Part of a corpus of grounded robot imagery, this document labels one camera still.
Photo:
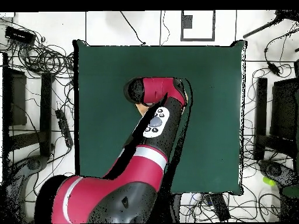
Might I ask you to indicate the tan terry towel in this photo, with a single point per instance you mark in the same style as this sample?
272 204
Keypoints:
142 108

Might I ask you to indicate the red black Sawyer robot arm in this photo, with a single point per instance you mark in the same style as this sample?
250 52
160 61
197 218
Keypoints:
140 172

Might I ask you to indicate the dark green table cloth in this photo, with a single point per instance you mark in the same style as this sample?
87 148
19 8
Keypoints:
210 116

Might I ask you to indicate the black power strip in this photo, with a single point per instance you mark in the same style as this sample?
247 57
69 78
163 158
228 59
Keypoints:
220 207
64 128

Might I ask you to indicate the black metal stand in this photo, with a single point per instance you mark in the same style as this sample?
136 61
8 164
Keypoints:
45 105
261 105

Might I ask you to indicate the dark grey stand base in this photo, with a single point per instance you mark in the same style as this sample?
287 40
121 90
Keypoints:
35 164
273 170

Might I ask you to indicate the small bright green object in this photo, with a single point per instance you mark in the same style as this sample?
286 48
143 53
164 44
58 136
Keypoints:
268 181

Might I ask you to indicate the black power adapter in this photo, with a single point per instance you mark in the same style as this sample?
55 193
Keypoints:
273 68

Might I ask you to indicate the black tripod leg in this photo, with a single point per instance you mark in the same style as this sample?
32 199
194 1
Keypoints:
259 29

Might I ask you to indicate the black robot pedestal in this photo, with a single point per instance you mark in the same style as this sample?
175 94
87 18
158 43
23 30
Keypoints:
175 207

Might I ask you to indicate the grey square floor frame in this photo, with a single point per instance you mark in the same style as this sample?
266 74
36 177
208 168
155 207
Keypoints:
186 22

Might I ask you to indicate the black network switch box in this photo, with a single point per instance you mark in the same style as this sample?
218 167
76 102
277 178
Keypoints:
19 35

